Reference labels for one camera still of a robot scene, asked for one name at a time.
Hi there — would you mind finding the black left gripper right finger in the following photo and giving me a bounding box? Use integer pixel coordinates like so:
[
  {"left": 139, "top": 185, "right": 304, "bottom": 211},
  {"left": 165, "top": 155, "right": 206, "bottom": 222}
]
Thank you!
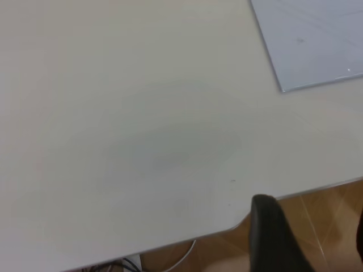
[{"left": 355, "top": 209, "right": 363, "bottom": 257}]

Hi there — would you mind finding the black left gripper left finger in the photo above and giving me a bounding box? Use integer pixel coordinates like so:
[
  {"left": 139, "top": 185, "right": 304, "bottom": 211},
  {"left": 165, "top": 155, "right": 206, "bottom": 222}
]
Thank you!
[{"left": 248, "top": 194, "right": 316, "bottom": 272}]

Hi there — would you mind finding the clear plastic red-zip bag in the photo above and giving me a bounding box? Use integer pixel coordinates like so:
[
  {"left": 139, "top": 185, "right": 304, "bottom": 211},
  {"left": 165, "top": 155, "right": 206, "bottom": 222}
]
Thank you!
[{"left": 250, "top": 0, "right": 363, "bottom": 93}]

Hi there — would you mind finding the white table leg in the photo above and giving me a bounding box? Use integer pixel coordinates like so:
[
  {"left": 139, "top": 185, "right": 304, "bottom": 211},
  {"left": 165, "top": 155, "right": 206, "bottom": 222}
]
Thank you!
[{"left": 124, "top": 253, "right": 142, "bottom": 272}]

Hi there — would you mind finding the white cable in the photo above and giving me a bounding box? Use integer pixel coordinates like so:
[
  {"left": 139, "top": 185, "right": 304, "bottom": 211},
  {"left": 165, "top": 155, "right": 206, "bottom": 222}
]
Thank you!
[{"left": 166, "top": 239, "right": 197, "bottom": 270}]

